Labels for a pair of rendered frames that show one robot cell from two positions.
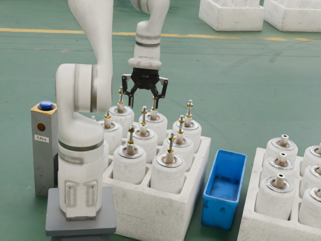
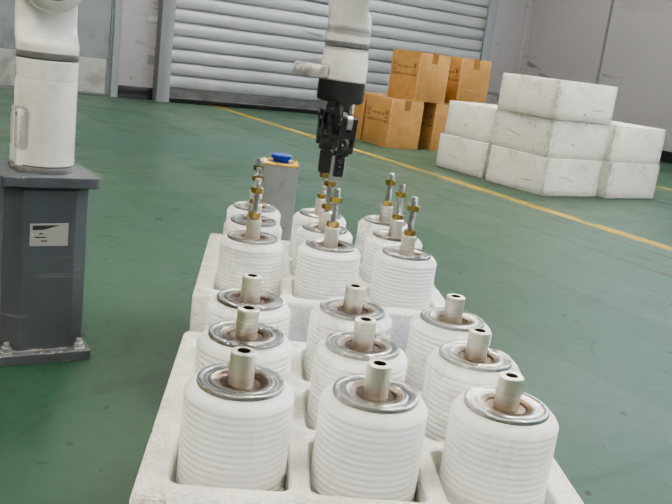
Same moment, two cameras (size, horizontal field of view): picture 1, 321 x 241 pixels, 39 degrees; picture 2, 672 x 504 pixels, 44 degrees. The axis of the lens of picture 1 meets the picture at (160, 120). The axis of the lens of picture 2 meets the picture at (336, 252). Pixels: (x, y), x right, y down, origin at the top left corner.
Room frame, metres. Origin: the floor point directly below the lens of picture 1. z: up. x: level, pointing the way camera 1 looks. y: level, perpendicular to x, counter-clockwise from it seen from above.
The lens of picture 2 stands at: (0.80, -1.21, 0.54)
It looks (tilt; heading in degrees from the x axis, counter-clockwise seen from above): 14 degrees down; 70
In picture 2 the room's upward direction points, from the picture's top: 7 degrees clockwise
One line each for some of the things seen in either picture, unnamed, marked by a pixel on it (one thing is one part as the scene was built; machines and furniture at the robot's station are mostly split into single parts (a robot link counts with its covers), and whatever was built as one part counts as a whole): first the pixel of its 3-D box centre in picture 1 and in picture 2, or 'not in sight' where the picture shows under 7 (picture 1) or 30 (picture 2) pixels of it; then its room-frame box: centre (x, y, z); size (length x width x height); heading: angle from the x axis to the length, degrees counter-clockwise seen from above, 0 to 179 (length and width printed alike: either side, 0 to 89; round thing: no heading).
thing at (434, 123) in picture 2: not in sight; (433, 125); (3.16, 3.76, 0.15); 0.30 x 0.24 x 0.30; 103
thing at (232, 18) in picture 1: (230, 13); not in sight; (3.63, -0.48, 0.09); 0.39 x 0.39 x 0.18; 19
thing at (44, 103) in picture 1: (46, 105); (281, 158); (1.22, 0.35, 0.32); 0.04 x 0.04 x 0.02
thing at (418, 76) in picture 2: not in sight; (418, 76); (2.98, 3.73, 0.45); 0.30 x 0.24 x 0.30; 104
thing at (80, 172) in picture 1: (80, 174); (45, 114); (0.79, 0.16, 0.39); 0.09 x 0.09 x 0.17; 12
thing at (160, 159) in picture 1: (169, 160); (252, 237); (1.09, -0.04, 0.25); 0.08 x 0.08 x 0.01
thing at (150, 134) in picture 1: (142, 133); (324, 228); (1.23, 0.05, 0.25); 0.08 x 0.08 x 0.01
